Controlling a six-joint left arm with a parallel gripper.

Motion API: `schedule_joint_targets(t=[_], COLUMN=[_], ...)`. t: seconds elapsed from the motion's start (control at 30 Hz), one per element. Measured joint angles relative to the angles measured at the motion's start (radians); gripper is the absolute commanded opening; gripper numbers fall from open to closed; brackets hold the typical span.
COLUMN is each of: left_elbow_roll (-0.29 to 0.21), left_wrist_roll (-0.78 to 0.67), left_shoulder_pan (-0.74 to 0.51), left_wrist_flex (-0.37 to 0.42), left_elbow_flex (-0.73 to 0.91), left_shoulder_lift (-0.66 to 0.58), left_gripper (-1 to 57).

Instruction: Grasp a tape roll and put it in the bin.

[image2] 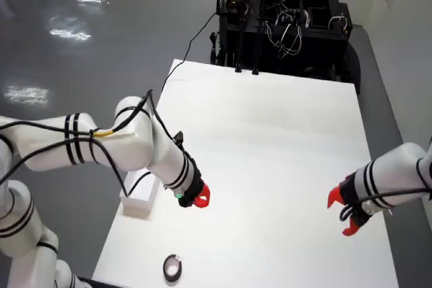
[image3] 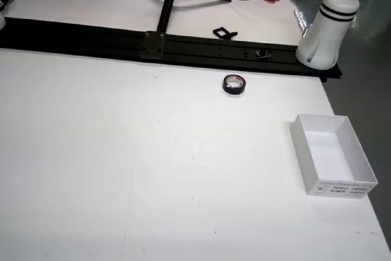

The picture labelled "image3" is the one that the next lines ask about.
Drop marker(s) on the small black rail clamp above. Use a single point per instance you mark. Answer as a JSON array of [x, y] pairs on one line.
[[262, 54]]

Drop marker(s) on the black aluminium rail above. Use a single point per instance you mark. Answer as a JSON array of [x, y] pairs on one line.
[[91, 41]]

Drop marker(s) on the black tripod stand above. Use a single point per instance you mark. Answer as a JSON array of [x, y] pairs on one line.
[[168, 7]]

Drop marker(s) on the dark metal joining plate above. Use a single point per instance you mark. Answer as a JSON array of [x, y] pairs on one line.
[[152, 45]]

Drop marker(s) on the black tape roll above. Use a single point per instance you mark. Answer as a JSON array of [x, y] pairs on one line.
[[227, 88]]

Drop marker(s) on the white cardboard bin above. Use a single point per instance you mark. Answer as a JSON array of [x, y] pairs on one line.
[[308, 157]]

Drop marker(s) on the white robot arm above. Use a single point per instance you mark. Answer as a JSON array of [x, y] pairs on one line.
[[333, 28]]

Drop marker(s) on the silver foil strip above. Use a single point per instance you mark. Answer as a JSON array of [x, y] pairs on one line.
[[301, 18]]

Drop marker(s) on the small black bracket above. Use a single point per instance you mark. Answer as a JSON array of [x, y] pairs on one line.
[[227, 35]]

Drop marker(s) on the white rounded object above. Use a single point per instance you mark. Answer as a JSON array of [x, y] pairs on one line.
[[2, 22]]

